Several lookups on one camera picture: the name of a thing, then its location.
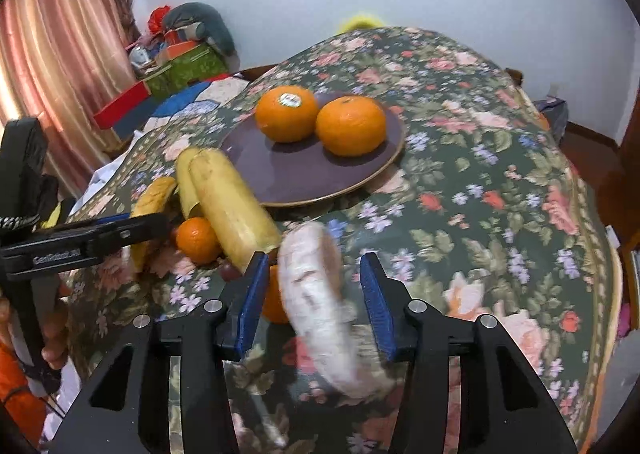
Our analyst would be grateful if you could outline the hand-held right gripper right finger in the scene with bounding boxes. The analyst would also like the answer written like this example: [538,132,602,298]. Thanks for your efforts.
[359,251,581,454]

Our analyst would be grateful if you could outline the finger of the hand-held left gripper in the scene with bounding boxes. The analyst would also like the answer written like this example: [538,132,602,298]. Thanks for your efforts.
[92,211,173,255]
[65,214,133,230]

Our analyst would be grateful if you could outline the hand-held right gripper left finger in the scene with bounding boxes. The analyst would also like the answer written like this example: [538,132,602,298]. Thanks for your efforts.
[47,251,273,454]

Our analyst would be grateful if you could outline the small mandarin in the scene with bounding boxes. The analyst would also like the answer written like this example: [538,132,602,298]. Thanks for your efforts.
[261,264,292,325]
[175,217,222,265]

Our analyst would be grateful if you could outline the bread roll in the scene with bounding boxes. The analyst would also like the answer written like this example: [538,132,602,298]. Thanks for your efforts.
[129,177,178,275]

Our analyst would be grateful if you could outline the thin sugarcane piece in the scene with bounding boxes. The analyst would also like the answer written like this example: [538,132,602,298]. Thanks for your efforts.
[175,147,206,220]

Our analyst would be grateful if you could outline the thick sugarcane piece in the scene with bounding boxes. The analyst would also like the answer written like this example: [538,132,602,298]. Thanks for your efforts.
[189,149,283,275]

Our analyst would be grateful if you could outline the purple plate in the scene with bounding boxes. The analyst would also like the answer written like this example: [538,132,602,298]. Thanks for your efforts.
[220,92,407,207]

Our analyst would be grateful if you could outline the person's left forearm orange sleeve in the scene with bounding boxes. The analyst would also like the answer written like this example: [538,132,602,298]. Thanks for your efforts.
[0,339,48,440]

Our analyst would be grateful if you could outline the person's left hand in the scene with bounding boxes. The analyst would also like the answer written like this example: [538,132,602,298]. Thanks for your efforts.
[40,284,71,370]

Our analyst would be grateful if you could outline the white sheet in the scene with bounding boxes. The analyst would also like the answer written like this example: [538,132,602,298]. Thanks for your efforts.
[75,154,136,215]

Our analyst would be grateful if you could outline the flat red box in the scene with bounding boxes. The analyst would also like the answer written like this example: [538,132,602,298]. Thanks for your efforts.
[93,81,152,130]

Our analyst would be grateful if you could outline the blue patchwork quilt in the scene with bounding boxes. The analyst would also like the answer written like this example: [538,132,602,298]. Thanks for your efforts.
[117,74,251,140]

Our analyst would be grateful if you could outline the pink curtain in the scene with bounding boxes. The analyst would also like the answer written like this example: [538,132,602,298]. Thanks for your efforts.
[0,0,136,200]

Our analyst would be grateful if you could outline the floral blanket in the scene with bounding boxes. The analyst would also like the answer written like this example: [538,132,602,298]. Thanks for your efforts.
[60,26,623,454]

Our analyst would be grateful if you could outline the green patterned box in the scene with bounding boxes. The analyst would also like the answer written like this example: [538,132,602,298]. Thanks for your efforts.
[142,44,230,98]

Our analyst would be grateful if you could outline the orange with sticker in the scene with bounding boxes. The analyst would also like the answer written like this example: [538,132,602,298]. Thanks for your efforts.
[255,86,320,144]

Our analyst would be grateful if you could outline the orange red box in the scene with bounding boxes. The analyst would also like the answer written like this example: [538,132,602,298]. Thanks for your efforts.
[155,39,201,62]

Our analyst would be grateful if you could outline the large mandarin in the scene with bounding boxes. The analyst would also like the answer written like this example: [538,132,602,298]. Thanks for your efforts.
[315,95,388,157]

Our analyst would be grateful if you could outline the dark bag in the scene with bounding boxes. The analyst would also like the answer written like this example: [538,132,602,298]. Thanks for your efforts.
[532,97,571,135]

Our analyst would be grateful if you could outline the yellow foam tube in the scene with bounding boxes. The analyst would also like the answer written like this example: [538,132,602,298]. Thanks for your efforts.
[337,13,386,32]

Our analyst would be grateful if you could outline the wooden door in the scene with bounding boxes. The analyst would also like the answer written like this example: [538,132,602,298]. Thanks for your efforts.
[595,69,640,255]

